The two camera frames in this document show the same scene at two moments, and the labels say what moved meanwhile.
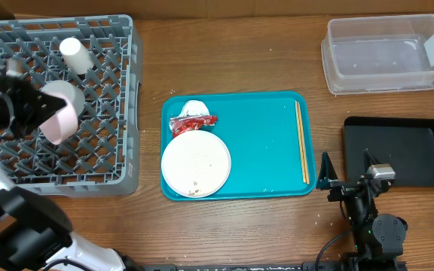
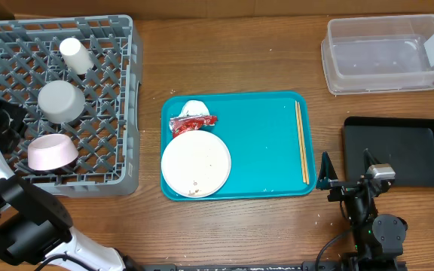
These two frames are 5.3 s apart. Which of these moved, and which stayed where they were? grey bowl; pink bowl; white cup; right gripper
Moved: pink bowl
Stayed: right gripper; grey bowl; white cup
